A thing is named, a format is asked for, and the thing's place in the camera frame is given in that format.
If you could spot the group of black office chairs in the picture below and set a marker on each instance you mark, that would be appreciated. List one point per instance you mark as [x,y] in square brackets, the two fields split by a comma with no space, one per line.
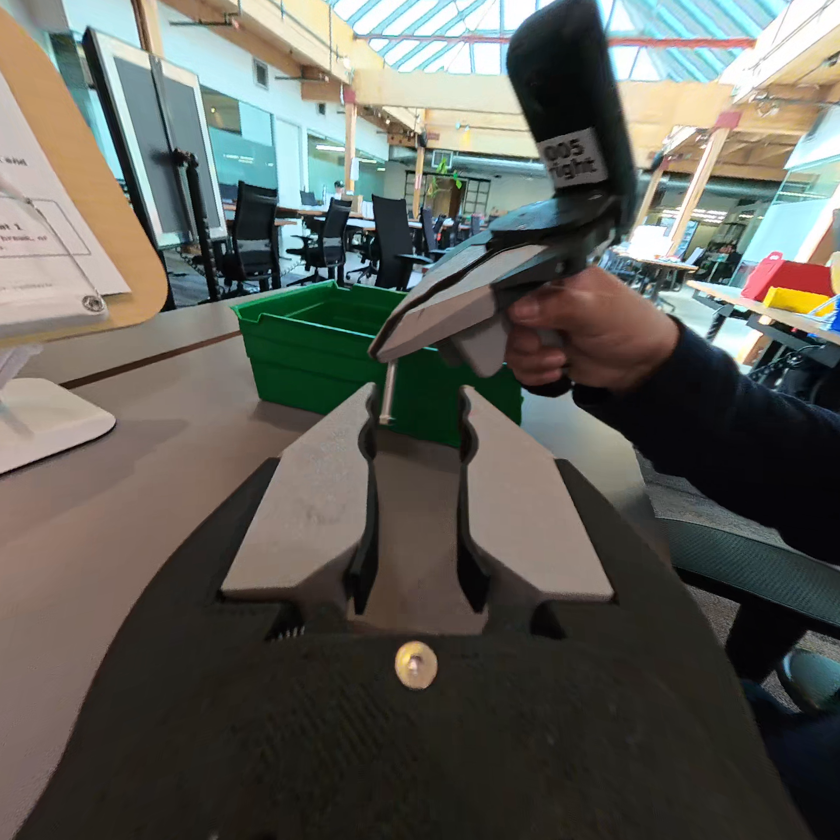
[394,236]

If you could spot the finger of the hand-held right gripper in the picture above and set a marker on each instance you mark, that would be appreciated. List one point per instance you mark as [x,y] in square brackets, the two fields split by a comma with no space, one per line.
[485,266]
[446,321]

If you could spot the person's right forearm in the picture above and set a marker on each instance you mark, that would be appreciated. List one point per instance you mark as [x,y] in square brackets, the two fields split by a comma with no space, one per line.
[741,433]

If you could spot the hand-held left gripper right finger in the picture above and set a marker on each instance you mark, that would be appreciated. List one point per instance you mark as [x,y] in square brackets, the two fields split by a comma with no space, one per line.
[531,518]

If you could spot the small blue storage bin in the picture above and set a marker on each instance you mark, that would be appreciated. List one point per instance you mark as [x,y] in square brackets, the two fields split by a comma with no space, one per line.
[828,325]

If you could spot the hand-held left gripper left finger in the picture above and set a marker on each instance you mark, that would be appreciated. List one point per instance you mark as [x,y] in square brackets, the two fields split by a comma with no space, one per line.
[302,518]

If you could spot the grey panel on black stand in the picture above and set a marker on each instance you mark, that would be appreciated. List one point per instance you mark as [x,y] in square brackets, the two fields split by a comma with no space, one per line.
[151,144]

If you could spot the yellow storage bin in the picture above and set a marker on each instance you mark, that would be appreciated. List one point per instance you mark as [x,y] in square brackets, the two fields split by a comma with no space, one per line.
[794,300]

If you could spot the green plastic bin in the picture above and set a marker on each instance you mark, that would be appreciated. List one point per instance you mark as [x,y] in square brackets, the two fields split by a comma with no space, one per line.
[308,354]

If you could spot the person's right hand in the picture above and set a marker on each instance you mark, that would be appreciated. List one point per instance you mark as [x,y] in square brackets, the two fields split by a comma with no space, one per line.
[604,328]

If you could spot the red storage bin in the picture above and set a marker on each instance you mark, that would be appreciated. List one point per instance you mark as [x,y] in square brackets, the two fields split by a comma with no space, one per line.
[794,275]

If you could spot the grey mesh office chair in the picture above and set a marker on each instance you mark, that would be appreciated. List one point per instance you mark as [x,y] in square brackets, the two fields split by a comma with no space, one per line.
[754,564]

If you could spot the printed instruction sheet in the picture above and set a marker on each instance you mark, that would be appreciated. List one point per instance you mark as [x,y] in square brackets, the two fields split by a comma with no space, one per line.
[39,249]

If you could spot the silver hex bolt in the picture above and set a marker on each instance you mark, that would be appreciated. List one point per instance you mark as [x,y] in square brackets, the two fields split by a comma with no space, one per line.
[388,394]

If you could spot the hanging green plant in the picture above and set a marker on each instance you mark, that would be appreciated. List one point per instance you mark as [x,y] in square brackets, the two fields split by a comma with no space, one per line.
[446,177]

